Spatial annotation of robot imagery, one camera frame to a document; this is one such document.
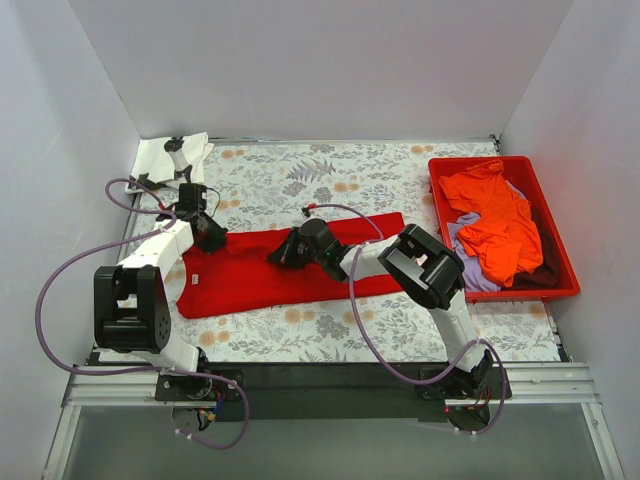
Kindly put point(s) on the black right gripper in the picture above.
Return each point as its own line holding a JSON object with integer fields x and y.
{"x": 288, "y": 248}

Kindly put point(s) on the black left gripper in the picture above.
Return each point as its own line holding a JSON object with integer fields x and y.
{"x": 211, "y": 239}

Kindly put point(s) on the red t shirt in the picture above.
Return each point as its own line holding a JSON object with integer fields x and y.
{"x": 238, "y": 277}

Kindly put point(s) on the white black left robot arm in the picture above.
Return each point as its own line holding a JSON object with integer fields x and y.
{"x": 131, "y": 310}

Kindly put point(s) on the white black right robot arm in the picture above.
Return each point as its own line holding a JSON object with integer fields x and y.
{"x": 427, "y": 271}

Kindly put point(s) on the floral table cloth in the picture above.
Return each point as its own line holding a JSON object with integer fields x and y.
{"x": 262, "y": 186}

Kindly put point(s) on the white black printed t shirt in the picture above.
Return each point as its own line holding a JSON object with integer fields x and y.
{"x": 168, "y": 162}

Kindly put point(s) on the lavender t shirt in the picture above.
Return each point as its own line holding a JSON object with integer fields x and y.
{"x": 472, "y": 275}

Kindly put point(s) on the orange t shirt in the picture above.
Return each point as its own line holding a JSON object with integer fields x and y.
{"x": 504, "y": 239}

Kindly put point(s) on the dark maroon t shirt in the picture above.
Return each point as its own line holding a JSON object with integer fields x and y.
{"x": 546, "y": 275}

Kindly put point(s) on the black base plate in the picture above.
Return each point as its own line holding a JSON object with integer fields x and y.
{"x": 305, "y": 391}

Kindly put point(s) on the aluminium frame rail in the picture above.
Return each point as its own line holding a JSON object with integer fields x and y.
{"x": 525, "y": 383}

